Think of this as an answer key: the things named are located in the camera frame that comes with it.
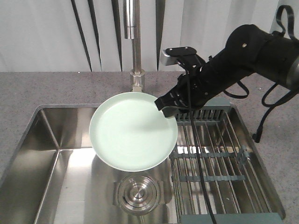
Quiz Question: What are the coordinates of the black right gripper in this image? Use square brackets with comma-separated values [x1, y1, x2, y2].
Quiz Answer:
[154, 71, 224, 118]

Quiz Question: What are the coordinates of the light green round plate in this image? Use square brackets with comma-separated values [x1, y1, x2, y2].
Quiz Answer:
[89, 92, 178, 172]

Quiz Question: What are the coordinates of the stainless steel sink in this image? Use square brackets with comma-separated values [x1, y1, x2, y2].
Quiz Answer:
[0, 104, 287, 224]

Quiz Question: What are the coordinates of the green metal dish rack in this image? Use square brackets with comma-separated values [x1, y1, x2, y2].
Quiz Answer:
[170, 98, 285, 224]

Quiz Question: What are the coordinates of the round metal sink drain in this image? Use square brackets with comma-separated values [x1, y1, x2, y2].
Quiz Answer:
[113, 175, 165, 216]

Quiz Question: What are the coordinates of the black camera cable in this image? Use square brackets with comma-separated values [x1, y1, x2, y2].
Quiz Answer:
[185, 5, 296, 224]

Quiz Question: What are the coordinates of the chrome kitchen faucet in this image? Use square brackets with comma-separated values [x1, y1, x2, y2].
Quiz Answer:
[123, 0, 145, 92]

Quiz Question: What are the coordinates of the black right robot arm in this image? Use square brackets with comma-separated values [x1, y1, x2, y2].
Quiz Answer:
[155, 25, 299, 117]

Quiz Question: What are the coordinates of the white pleated curtain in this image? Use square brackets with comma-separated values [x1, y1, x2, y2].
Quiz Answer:
[0, 0, 299, 72]

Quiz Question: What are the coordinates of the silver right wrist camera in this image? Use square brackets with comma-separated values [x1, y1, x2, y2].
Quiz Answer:
[160, 47, 197, 66]

